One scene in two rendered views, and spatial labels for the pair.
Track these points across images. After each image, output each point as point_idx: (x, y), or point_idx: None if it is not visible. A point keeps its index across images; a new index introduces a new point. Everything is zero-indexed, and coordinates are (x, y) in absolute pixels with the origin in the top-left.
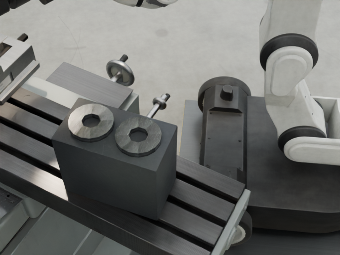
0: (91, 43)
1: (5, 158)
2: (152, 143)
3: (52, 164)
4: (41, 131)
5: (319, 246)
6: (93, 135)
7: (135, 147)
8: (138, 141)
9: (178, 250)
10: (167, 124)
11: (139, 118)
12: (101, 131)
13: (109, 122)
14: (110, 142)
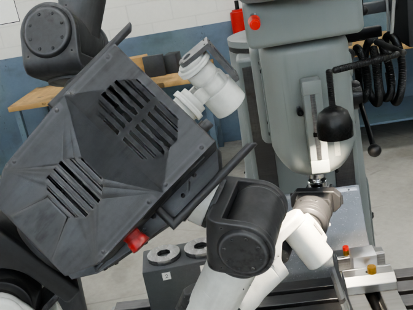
0: None
1: (292, 286)
2: (151, 253)
3: None
4: (286, 309)
5: None
6: (192, 241)
7: (161, 247)
8: (163, 256)
9: (135, 302)
10: (149, 270)
11: (168, 259)
12: (188, 244)
13: (187, 249)
14: (180, 248)
